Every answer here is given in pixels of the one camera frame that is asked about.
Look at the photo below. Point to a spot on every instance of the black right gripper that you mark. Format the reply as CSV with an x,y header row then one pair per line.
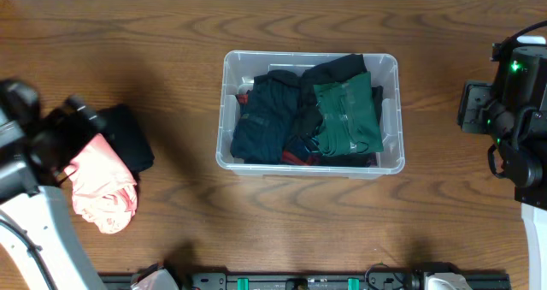
x,y
484,98

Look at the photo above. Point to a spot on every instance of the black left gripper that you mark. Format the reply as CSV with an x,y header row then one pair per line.
x,y
82,115

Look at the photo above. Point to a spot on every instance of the pink garment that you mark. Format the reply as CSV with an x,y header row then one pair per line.
x,y
103,188

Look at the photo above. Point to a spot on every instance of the black cloth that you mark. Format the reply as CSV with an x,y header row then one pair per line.
x,y
126,138

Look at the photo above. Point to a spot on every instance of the red plaid flannel shirt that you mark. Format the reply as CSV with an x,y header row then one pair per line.
x,y
300,148

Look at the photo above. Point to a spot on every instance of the dark green garment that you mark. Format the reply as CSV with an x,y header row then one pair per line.
x,y
349,121

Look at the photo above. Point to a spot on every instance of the black garment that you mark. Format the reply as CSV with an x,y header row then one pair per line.
x,y
339,70

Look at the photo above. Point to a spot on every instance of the dark navy garment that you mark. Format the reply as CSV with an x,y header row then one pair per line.
x,y
265,122

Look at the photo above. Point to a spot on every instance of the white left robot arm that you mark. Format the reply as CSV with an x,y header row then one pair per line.
x,y
36,230

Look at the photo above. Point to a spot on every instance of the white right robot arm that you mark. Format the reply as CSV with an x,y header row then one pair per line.
x,y
521,158

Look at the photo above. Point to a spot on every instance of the clear plastic storage container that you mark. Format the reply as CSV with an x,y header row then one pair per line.
x,y
241,66

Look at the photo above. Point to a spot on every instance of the black mounting rail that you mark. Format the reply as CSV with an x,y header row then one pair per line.
x,y
378,277

